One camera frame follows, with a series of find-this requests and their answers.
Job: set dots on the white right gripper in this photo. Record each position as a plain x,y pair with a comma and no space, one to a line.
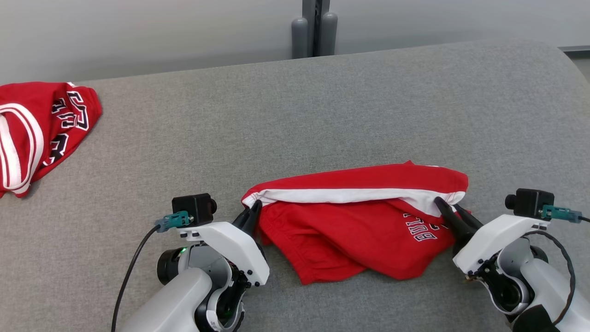
493,237

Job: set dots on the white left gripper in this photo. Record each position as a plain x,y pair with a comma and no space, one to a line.
230,244

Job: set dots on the red shorts white band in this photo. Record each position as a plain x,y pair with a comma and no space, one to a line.
345,230

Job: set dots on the red basketball jersey striped trim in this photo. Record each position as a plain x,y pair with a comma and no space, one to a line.
27,94

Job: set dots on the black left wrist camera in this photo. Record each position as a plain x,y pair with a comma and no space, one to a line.
191,207

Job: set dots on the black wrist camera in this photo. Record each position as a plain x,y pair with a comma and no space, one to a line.
530,202
191,207

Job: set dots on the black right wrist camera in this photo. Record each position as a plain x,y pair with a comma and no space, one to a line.
530,202

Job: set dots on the grey cylindrical post foot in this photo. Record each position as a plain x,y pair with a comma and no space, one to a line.
299,39
329,34

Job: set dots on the grey partition post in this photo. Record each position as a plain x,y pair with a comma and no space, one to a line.
315,23

